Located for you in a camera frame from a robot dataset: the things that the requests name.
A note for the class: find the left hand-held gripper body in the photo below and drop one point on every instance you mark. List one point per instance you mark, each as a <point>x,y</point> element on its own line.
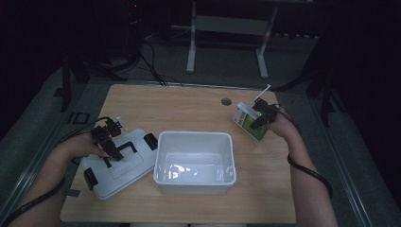
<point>102,134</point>

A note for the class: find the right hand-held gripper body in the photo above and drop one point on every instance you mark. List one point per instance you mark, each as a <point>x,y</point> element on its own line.
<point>268,112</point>

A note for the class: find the green and white carton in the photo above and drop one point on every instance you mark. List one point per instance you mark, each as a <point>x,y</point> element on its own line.
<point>244,121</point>

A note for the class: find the white plastic storage box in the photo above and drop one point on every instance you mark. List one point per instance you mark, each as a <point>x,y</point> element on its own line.
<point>195,164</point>

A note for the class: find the person's right hand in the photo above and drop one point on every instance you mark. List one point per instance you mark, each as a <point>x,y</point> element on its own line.
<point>283,126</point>

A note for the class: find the person's left hand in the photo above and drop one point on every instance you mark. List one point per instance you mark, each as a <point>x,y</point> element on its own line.
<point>82,146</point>

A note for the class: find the grey round table grommet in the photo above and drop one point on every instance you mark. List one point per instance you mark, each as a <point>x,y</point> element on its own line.
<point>226,101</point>

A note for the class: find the black tripod stand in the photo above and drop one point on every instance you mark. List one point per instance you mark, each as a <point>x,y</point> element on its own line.
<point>66,82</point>
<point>326,94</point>

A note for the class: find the white metal stand frame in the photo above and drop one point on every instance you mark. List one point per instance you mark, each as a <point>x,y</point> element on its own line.
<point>231,25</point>

